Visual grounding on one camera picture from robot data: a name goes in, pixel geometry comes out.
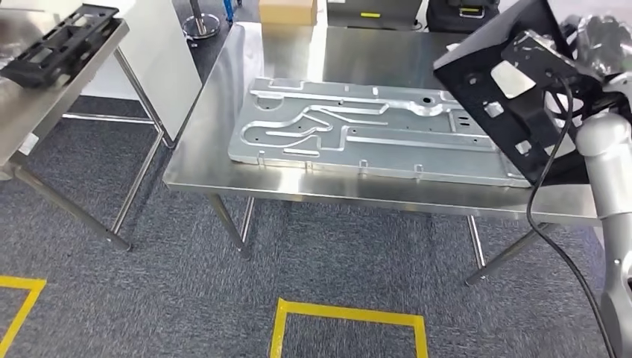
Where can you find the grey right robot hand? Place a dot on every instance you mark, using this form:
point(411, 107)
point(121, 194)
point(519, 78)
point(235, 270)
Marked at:
point(607, 44)

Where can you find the black plastic plate frame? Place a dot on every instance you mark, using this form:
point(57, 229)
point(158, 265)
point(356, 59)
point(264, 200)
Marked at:
point(29, 74)
point(474, 64)

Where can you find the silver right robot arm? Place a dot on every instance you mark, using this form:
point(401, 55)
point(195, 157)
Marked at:
point(612, 173)

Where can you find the steel workbench table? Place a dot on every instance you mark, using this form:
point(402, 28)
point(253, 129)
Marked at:
point(345, 54)

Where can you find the black carry case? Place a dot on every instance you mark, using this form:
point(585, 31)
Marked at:
point(454, 22)

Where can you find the grey laptop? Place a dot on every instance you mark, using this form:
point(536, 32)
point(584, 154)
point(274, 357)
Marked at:
point(385, 19)

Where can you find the stamped sheet metal panel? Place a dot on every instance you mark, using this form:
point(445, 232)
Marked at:
point(395, 153)

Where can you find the brown cardboard box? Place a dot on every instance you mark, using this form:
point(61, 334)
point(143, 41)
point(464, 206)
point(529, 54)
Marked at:
point(286, 12)

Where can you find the yellow floor tape square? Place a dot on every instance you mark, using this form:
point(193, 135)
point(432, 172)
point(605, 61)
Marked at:
point(22, 284)
point(345, 313)

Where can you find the blue metal cart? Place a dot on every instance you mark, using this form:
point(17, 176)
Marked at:
point(228, 10)

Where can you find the steel side table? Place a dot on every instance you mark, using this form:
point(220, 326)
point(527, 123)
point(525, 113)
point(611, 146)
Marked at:
point(29, 113)

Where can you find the chrome stanchion post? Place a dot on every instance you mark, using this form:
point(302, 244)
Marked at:
point(200, 24)

